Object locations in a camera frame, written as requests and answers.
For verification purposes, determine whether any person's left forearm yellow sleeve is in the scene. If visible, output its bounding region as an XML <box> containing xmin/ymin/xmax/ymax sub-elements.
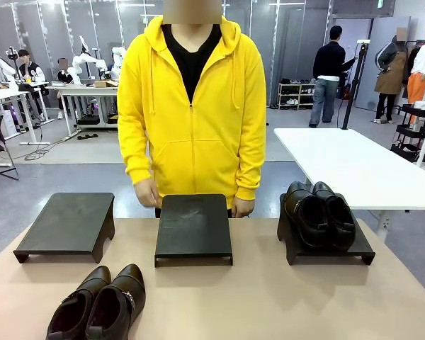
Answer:
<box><xmin>234</xmin><ymin>141</ymin><xmax>264</xmax><ymax>202</ymax></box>

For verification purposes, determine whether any person in yellow hoodie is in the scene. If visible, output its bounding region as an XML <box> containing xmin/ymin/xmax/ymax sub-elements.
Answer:
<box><xmin>117</xmin><ymin>16</ymin><xmax>267</xmax><ymax>211</ymax></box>

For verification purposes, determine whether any white desk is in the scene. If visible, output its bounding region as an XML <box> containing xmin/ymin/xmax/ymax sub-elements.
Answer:
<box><xmin>45</xmin><ymin>84</ymin><xmax>121</xmax><ymax>138</ymax></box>
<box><xmin>0</xmin><ymin>88</ymin><xmax>51</xmax><ymax>147</ymax></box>

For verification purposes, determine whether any person in brown coat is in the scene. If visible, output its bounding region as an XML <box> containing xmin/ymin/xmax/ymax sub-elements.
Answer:
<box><xmin>373</xmin><ymin>28</ymin><xmax>409</xmax><ymax>125</ymax></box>

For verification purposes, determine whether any black tripod pole white head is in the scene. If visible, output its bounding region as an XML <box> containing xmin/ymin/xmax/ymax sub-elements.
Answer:
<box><xmin>341</xmin><ymin>39</ymin><xmax>371</xmax><ymax>130</ymax></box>

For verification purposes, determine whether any black shoe stand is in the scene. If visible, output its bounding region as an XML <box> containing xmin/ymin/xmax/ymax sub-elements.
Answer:
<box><xmin>276</xmin><ymin>193</ymin><xmax>376</xmax><ymax>266</ymax></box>
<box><xmin>154</xmin><ymin>193</ymin><xmax>234</xmax><ymax>268</ymax></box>
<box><xmin>13</xmin><ymin>192</ymin><xmax>115</xmax><ymax>265</ymax></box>

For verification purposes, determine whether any person's left hand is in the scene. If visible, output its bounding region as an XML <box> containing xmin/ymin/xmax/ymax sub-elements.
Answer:
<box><xmin>232</xmin><ymin>197</ymin><xmax>253</xmax><ymax>218</ymax></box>

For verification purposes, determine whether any low shoe rack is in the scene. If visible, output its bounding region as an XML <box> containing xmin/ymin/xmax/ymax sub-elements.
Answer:
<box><xmin>278</xmin><ymin>78</ymin><xmax>318</xmax><ymax>110</ymax></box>

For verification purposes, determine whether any large white table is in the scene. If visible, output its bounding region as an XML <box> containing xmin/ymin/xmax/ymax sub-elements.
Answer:
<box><xmin>273</xmin><ymin>127</ymin><xmax>425</xmax><ymax>242</ymax></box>

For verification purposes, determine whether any person's right hand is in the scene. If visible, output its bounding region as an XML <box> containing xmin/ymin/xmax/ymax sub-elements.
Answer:
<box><xmin>134</xmin><ymin>178</ymin><xmax>162</xmax><ymax>209</ymax></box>

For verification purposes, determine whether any seated person in varsity jacket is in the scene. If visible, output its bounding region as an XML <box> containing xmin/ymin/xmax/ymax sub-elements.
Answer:
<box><xmin>17</xmin><ymin>49</ymin><xmax>47</xmax><ymax>86</ymax></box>

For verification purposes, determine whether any standing person in dark sweater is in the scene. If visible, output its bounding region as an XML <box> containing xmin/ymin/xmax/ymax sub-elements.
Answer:
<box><xmin>308</xmin><ymin>25</ymin><xmax>347</xmax><ymax>128</ymax></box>

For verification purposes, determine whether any seated person in black top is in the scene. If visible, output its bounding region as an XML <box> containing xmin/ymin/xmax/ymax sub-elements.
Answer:
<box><xmin>57</xmin><ymin>58</ymin><xmax>75</xmax><ymax>85</ymax></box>

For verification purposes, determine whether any dark brown buckled ankle boot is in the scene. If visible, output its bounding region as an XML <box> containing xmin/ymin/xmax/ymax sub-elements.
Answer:
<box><xmin>86</xmin><ymin>263</ymin><xmax>147</xmax><ymax>340</ymax></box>
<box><xmin>45</xmin><ymin>265</ymin><xmax>113</xmax><ymax>340</ymax></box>

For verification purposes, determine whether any black utility cart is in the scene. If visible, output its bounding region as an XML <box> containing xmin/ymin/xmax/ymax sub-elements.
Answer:
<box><xmin>390</xmin><ymin>103</ymin><xmax>425</xmax><ymax>162</ymax></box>

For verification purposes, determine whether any person's right forearm yellow sleeve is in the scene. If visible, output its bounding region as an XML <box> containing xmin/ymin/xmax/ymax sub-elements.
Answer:
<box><xmin>124</xmin><ymin>134</ymin><xmax>154</xmax><ymax>186</ymax></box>

